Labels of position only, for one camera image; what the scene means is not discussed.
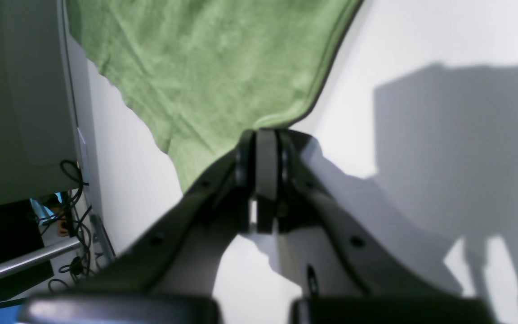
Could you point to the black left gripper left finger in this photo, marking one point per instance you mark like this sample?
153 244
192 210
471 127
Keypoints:
181 252

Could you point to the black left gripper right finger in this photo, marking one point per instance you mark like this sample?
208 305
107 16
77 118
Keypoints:
345 238

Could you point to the green T-shirt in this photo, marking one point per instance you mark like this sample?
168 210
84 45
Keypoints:
199 73

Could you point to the grey metal table leg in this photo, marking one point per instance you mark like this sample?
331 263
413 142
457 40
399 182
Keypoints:
39 256

